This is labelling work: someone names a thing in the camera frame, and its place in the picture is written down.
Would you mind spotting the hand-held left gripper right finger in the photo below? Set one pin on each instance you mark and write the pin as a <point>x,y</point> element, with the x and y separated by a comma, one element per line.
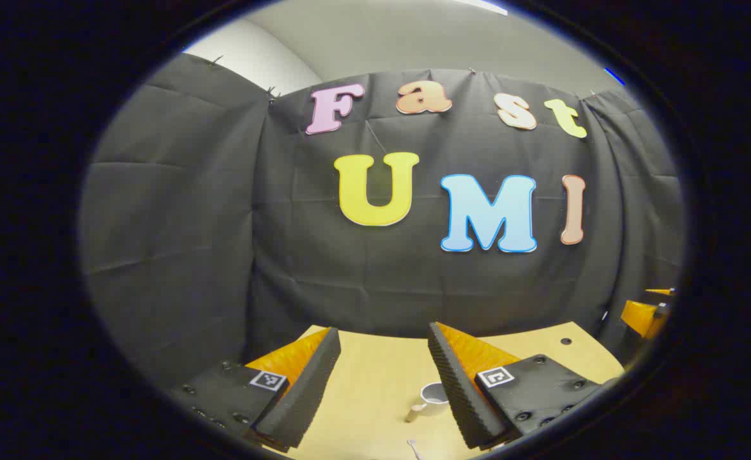
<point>462,396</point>

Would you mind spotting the pale pink toothbrush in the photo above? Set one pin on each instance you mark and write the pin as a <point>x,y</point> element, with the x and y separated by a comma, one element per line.
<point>414,447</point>

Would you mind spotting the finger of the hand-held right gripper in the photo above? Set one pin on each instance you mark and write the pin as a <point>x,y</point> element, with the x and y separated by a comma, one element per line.
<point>640,316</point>
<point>663,292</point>

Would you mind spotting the light wooden desktop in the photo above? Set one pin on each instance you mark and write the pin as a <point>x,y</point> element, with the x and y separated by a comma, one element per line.
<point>375,383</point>

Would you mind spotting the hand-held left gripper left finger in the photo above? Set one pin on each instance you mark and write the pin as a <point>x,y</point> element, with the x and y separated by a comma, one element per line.
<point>305,396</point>

